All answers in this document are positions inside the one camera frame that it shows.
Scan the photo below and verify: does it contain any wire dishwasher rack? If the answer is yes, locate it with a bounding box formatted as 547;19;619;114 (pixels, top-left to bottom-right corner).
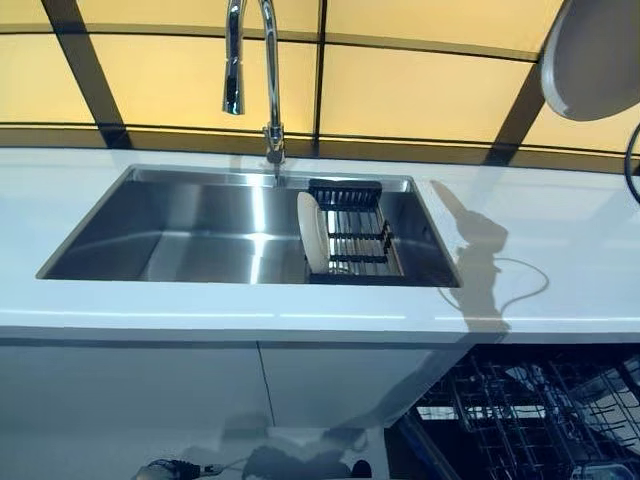
414;349;640;480

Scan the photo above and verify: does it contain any chrome gooseneck kitchen faucet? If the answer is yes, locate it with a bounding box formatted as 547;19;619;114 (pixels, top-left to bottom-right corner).
221;0;287;189

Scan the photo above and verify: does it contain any black built-in dishwasher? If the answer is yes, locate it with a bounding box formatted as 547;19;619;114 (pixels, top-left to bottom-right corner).
384;344;640;480

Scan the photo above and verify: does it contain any black sink drying rack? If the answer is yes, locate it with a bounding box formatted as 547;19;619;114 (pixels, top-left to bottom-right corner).
298;178;405;277

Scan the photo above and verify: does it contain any beige round plate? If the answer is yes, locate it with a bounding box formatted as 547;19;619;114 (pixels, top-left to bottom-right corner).
296;191;332;275
539;0;640;123

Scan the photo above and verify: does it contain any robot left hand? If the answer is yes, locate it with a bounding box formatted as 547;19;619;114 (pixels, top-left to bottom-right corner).
137;457;226;480

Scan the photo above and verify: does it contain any stainless steel sink basin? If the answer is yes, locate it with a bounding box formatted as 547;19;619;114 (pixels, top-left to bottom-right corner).
35;163;462;289

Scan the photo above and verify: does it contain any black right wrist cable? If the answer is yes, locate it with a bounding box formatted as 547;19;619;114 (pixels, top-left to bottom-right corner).
624;122;640;204

